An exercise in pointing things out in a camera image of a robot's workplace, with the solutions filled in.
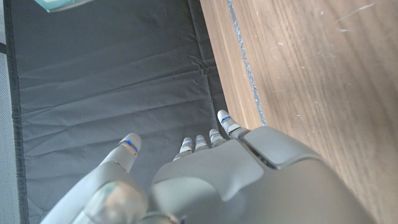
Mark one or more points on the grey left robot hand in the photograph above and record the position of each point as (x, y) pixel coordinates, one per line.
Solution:
(248, 180)

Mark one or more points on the teal floral tissue box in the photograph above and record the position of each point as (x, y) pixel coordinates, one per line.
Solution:
(59, 4)

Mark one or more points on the black backdrop curtain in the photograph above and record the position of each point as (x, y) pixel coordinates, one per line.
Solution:
(93, 77)

